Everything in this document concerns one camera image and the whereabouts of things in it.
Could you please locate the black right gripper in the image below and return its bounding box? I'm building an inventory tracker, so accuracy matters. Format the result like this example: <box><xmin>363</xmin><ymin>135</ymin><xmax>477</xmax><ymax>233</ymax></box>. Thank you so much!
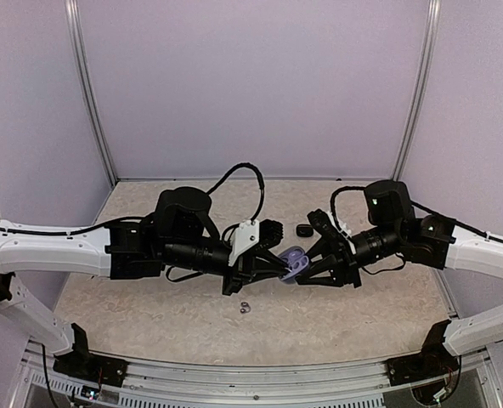
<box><xmin>293</xmin><ymin>223</ymin><xmax>404</xmax><ymax>289</ymax></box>

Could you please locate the silver grey charging case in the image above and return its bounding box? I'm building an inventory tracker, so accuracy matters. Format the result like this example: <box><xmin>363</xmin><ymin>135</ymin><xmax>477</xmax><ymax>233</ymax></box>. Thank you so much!
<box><xmin>279</xmin><ymin>246</ymin><xmax>310</xmax><ymax>284</ymax></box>

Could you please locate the black earbud charging case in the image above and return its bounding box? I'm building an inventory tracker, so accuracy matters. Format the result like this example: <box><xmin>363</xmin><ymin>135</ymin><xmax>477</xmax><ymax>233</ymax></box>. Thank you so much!
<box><xmin>295</xmin><ymin>224</ymin><xmax>314</xmax><ymax>238</ymax></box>

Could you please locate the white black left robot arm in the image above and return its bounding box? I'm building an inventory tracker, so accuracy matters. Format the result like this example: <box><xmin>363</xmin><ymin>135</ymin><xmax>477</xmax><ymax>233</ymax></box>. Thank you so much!
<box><xmin>0</xmin><ymin>186</ymin><xmax>289</xmax><ymax>378</ymax></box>

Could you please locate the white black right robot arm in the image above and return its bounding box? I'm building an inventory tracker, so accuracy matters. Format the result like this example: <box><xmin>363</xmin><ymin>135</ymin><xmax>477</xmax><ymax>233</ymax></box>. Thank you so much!
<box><xmin>295</xmin><ymin>179</ymin><xmax>503</xmax><ymax>377</ymax></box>

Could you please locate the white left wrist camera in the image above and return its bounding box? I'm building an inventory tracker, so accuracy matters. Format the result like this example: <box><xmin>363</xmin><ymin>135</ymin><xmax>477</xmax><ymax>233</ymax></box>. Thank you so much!
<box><xmin>229</xmin><ymin>219</ymin><xmax>284</xmax><ymax>266</ymax></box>

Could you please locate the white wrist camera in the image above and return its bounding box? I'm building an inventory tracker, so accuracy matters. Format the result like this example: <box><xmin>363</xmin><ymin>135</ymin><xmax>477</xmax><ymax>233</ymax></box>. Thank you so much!
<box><xmin>307</xmin><ymin>209</ymin><xmax>350</xmax><ymax>241</ymax></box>
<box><xmin>229</xmin><ymin>219</ymin><xmax>284</xmax><ymax>266</ymax></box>

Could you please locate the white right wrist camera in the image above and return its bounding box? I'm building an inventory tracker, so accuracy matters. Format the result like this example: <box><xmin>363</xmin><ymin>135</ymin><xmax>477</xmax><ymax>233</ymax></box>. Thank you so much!
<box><xmin>307</xmin><ymin>209</ymin><xmax>350</xmax><ymax>241</ymax></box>

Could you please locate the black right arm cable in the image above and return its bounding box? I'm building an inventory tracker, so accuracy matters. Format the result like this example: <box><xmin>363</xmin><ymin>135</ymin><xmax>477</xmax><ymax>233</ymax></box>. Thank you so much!
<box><xmin>328</xmin><ymin>184</ymin><xmax>503</xmax><ymax>275</ymax></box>

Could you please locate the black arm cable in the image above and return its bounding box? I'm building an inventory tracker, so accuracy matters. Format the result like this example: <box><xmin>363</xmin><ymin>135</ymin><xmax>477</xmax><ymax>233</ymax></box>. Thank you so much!
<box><xmin>328</xmin><ymin>184</ymin><xmax>503</xmax><ymax>275</ymax></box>
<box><xmin>0</xmin><ymin>163</ymin><xmax>266</xmax><ymax>239</ymax></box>

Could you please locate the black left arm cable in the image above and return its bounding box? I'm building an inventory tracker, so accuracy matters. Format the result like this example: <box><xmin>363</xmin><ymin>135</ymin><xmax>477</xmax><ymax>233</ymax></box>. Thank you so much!
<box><xmin>0</xmin><ymin>163</ymin><xmax>266</xmax><ymax>239</ymax></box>

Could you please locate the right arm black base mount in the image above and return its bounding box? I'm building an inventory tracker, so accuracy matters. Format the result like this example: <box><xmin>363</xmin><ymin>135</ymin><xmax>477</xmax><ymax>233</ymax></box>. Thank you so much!
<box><xmin>385</xmin><ymin>320</ymin><xmax>461</xmax><ymax>387</ymax></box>

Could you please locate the aluminium front rail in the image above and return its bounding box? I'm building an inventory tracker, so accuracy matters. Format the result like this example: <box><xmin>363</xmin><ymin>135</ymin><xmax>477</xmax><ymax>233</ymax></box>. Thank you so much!
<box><xmin>5</xmin><ymin>342</ymin><xmax>503</xmax><ymax>407</ymax></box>

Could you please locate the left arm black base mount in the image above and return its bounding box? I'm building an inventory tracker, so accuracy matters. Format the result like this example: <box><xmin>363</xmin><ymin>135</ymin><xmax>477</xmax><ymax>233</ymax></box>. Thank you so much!
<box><xmin>53</xmin><ymin>323</ymin><xmax>128</xmax><ymax>388</ymax></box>

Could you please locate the left aluminium corner post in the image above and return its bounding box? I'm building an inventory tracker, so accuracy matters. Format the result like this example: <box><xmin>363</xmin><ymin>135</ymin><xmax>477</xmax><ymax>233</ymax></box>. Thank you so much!
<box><xmin>65</xmin><ymin>0</ymin><xmax>119</xmax><ymax>189</ymax></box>

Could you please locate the aluminium corner post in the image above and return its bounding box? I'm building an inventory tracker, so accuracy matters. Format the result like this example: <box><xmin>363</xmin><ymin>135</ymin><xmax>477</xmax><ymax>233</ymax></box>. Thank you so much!
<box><xmin>391</xmin><ymin>0</ymin><xmax>442</xmax><ymax>180</ymax></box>
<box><xmin>65</xmin><ymin>0</ymin><xmax>119</xmax><ymax>189</ymax></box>

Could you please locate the right aluminium corner post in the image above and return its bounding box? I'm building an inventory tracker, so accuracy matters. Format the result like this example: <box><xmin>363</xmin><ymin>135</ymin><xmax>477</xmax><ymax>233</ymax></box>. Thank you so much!
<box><xmin>391</xmin><ymin>0</ymin><xmax>442</xmax><ymax>180</ymax></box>

